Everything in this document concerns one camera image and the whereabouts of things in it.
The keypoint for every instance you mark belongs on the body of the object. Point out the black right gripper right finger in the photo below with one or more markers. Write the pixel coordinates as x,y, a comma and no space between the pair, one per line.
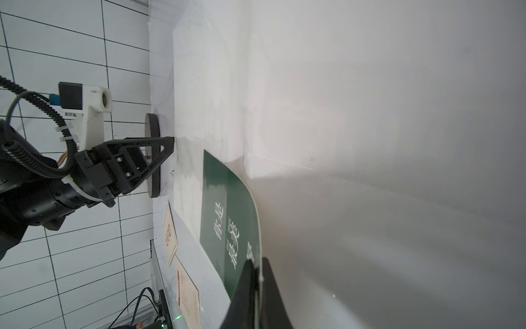
273,314

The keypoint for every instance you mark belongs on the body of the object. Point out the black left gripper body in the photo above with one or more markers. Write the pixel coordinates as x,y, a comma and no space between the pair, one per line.
94,178

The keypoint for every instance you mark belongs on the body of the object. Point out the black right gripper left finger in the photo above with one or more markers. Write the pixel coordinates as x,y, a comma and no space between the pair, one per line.
242,310

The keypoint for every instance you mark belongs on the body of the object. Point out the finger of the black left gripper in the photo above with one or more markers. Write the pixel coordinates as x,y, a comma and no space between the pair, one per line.
138,160

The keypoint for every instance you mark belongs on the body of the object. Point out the green photo card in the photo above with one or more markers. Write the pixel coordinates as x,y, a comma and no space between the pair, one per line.
230,226

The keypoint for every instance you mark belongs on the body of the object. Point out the white photo album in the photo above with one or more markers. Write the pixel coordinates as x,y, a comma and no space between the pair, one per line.
384,144

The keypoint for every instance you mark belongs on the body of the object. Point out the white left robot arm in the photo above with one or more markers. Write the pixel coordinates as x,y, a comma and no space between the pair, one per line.
28,199

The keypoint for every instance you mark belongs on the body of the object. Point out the cream text photo card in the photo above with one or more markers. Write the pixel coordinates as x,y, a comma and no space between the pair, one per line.
188,297

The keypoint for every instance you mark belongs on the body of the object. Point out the cream patterned photo card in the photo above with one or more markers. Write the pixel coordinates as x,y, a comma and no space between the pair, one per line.
169,235

